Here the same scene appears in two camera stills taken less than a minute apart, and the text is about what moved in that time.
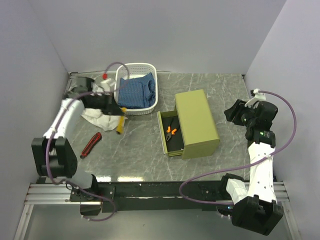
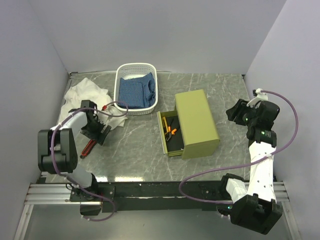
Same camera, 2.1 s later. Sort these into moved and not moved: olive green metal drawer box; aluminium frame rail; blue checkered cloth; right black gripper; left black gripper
Moved: left black gripper
Not moved: olive green metal drawer box; aluminium frame rail; right black gripper; blue checkered cloth
